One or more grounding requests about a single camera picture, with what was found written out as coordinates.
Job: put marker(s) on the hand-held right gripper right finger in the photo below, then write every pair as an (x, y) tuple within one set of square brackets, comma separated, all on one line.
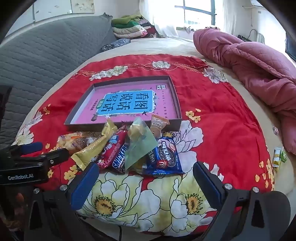
[(208, 183)]

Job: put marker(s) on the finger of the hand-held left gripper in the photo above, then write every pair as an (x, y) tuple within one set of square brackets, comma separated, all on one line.
[(57, 156), (30, 147)]

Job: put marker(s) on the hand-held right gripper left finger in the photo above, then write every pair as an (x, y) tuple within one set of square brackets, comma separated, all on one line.
[(84, 185)]

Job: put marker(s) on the clear cake packet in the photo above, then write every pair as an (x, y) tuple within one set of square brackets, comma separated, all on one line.
[(76, 140)]

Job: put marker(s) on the yellow snack packet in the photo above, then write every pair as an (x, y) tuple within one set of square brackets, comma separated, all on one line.
[(92, 148)]

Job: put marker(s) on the brown chocolate bar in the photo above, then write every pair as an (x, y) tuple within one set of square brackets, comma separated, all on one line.
[(119, 161)]

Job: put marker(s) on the red candy packet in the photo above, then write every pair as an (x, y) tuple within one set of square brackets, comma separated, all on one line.
[(111, 148)]

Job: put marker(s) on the blue cookie packet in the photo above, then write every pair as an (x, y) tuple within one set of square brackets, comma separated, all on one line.
[(167, 155)]

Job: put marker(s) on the green transparent snack packet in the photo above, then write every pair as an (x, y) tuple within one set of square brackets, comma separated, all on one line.
[(138, 144)]

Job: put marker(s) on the beige small snack packet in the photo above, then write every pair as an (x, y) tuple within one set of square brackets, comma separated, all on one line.
[(158, 125)]

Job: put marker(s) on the grey cardboard box tray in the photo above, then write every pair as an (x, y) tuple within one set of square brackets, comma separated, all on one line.
[(176, 102)]

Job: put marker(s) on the red floral blanket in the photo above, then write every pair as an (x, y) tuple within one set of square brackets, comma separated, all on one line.
[(219, 115)]

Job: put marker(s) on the yellow white small packet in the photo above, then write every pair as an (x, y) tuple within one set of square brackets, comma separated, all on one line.
[(276, 158)]

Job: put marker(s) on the green small packet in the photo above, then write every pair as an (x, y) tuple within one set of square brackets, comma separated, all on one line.
[(283, 155)]

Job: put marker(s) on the tiny white packet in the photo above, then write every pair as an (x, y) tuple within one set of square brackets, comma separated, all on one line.
[(275, 130)]

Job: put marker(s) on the grey quilted headboard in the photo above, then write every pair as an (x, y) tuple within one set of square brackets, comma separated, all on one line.
[(46, 58)]

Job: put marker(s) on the pink book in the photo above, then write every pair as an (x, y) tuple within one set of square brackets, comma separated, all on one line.
[(161, 104)]

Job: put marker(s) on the dark patterned cloth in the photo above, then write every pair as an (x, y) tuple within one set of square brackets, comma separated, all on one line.
[(115, 44)]

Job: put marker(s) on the pink quilt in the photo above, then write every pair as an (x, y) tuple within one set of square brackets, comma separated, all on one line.
[(242, 58)]

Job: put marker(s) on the beige bed sheet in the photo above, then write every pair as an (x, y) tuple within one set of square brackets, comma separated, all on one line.
[(161, 46)]

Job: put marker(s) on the black power strip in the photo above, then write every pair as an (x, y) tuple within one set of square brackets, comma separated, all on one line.
[(244, 38)]

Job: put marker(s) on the stack of folded clothes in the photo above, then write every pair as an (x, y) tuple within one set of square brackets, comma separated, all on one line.
[(131, 26)]

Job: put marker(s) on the black television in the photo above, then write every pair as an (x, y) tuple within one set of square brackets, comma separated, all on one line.
[(291, 46)]

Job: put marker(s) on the window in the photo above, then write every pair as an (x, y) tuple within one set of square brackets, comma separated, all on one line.
[(198, 11)]

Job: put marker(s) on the white curtain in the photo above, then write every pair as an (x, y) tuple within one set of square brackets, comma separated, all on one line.
[(161, 16)]

